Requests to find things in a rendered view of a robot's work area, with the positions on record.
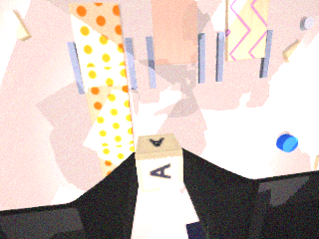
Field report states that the grey short cylinder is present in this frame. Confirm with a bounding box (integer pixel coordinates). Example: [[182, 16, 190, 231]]
[[300, 17, 314, 31]]

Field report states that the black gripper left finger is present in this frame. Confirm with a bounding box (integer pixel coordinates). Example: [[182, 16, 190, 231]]
[[0, 151, 139, 239]]

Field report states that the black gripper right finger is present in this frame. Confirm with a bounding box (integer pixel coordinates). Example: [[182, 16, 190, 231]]
[[182, 148, 319, 239]]

